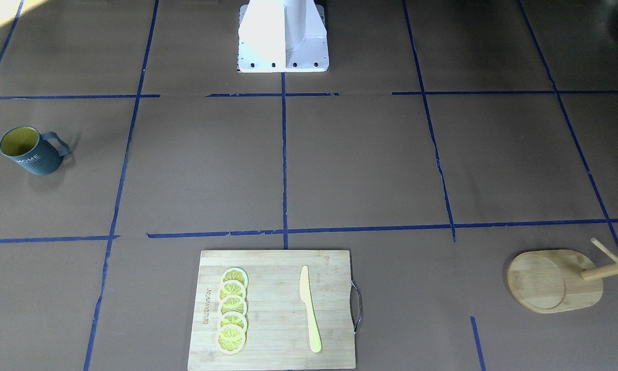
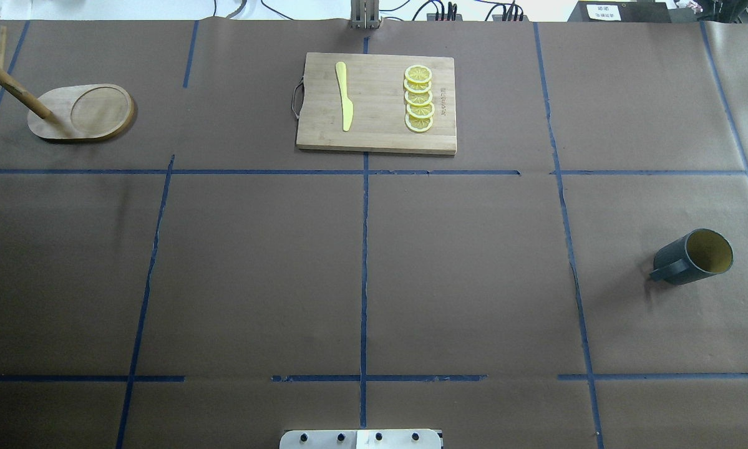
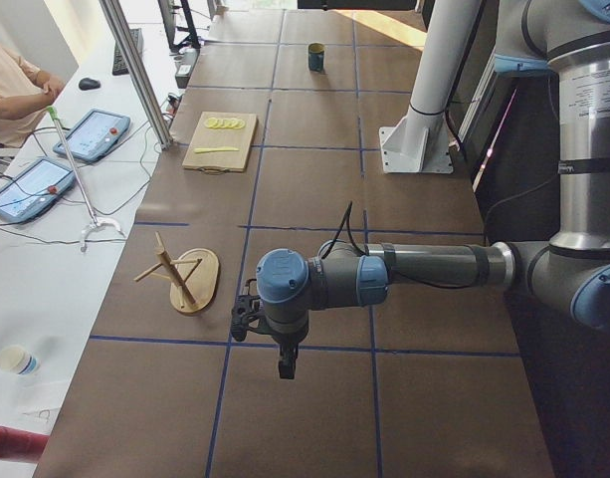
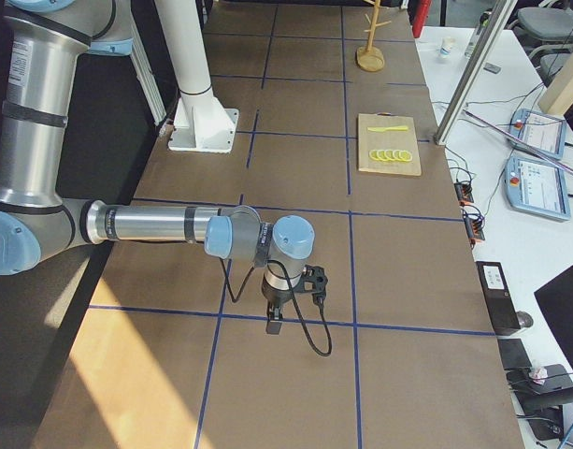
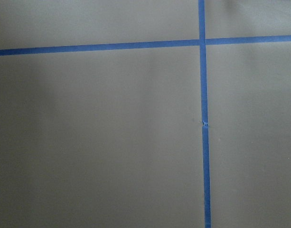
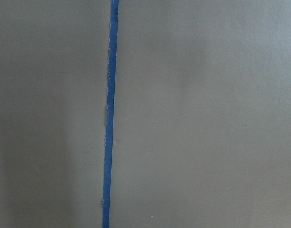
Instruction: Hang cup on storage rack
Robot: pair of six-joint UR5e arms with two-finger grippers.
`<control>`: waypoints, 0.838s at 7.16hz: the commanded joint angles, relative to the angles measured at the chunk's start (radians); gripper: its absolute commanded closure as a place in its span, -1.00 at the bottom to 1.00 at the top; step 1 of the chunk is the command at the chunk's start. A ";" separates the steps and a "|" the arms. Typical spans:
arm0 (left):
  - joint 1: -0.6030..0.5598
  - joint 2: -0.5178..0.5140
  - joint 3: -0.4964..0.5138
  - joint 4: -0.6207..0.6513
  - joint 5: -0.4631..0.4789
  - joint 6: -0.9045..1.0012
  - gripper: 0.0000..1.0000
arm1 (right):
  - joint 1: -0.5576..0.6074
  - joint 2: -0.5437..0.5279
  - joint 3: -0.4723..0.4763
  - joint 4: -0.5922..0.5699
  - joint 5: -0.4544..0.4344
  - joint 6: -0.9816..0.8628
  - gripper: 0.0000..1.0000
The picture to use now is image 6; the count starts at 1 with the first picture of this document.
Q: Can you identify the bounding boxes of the blue tape line lengthwise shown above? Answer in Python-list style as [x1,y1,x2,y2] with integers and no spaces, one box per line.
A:
[102,0,119,228]

